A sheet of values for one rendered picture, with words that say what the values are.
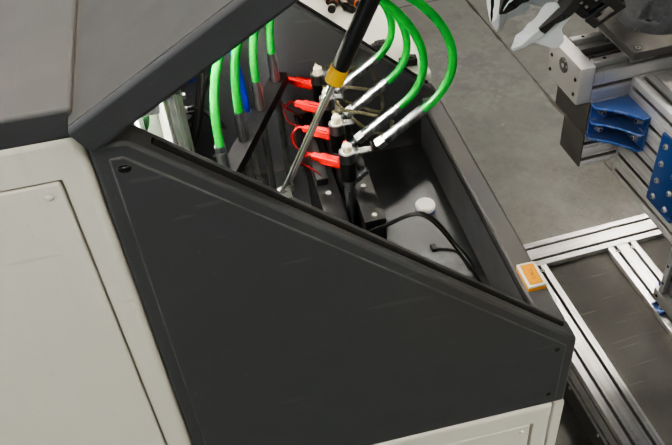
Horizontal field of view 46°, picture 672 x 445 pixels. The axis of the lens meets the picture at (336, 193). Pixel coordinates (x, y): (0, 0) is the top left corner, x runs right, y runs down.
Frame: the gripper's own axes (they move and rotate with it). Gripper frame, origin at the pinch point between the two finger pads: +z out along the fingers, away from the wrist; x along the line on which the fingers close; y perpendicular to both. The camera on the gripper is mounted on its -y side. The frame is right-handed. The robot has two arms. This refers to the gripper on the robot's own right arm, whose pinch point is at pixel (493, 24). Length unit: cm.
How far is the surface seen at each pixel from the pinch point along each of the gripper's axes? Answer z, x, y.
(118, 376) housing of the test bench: 11, -47, -67
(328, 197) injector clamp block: 23.1, -9.1, -32.4
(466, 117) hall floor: 121, 128, 46
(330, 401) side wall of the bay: 27, -47, -41
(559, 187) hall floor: 121, 79, 63
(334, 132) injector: 12.2, -5.2, -29.7
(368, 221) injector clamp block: 23.2, -16.9, -27.2
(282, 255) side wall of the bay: -4, -47, -44
